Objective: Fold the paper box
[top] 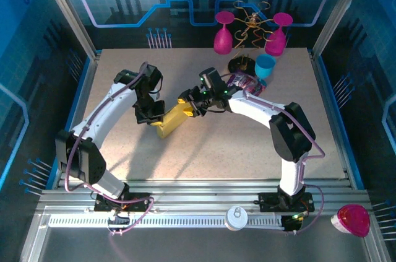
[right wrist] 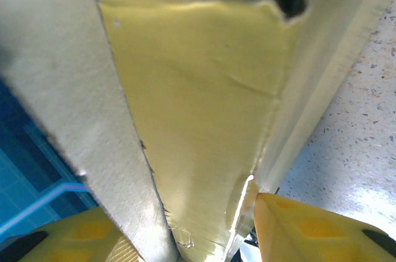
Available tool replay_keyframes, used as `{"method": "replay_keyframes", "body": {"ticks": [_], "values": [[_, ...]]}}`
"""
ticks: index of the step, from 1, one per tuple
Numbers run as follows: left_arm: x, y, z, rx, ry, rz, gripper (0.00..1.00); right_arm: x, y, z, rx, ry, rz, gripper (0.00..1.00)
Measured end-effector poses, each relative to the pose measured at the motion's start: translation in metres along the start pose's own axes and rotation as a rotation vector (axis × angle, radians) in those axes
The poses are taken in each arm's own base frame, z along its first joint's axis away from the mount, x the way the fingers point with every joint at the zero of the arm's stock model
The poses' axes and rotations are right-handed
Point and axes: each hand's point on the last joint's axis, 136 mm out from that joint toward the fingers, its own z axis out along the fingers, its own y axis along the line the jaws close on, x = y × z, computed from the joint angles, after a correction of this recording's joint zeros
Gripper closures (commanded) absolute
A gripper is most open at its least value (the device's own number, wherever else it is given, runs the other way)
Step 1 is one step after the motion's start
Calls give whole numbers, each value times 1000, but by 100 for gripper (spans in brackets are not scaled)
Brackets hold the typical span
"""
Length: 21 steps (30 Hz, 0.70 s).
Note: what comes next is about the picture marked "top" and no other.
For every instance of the yellow white paper box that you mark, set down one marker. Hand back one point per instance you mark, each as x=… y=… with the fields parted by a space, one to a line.
x=170 y=122

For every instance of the purple candy bag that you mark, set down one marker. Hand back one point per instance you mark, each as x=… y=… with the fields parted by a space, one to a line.
x=250 y=85

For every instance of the pink wine glass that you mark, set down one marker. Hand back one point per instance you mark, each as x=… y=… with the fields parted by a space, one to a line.
x=275 y=43
x=222 y=42

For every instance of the blue wine glass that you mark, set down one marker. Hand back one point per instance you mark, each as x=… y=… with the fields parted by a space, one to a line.
x=265 y=65

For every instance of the black controller board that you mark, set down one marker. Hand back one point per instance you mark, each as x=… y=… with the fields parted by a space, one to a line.
x=292 y=224
x=120 y=221

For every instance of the silver tin can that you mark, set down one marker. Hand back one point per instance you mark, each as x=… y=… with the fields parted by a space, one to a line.
x=236 y=218

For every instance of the pink dome lid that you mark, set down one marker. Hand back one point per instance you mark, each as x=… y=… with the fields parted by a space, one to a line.
x=352 y=218

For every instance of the aluminium side rail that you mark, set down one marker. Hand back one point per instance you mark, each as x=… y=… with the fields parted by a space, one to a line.
x=88 y=88
x=323 y=88

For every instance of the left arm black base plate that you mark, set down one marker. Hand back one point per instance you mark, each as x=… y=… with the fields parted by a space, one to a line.
x=139 y=198

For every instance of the aluminium mounting rail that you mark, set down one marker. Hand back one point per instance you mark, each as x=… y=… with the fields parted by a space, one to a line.
x=201 y=195

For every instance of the aluminium frame post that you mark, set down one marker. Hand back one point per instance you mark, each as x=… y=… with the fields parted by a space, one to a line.
x=341 y=8
x=68 y=11

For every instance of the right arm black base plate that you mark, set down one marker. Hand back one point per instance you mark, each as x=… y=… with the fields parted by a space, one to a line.
x=267 y=201

